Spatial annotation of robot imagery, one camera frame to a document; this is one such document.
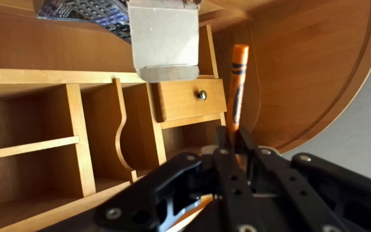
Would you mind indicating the wooden roll-top desk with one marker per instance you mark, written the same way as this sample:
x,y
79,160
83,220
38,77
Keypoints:
x,y
315,64

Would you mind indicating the yellow green crayon box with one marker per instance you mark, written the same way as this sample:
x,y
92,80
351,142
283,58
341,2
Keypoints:
x,y
164,38

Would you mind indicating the orange crayon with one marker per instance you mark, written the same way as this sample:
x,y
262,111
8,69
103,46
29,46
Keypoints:
x,y
238,81

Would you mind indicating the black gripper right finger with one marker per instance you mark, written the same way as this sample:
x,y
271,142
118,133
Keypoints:
x,y
332,193

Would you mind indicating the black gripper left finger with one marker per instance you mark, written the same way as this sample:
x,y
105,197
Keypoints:
x,y
160,193

